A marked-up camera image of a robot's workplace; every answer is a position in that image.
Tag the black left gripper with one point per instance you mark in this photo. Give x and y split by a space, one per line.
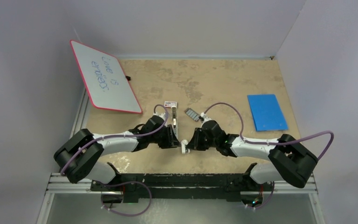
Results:
171 141

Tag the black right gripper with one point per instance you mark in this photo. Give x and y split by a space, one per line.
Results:
195 144

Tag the white stapler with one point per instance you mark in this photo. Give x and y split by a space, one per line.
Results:
174 120

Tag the staple tray with staples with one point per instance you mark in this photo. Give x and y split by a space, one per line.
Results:
192 114

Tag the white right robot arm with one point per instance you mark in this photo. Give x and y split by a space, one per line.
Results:
292 163

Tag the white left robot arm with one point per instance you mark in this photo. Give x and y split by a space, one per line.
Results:
79 157

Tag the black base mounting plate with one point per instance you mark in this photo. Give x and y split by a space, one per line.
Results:
234 187

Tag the blue notebook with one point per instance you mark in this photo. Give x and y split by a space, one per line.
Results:
266 112

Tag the red framed whiteboard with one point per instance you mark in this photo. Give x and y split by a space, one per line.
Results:
104 79

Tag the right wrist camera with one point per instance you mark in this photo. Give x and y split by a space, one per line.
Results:
204 118

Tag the aluminium frame rail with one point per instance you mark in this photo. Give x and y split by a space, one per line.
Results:
60 184

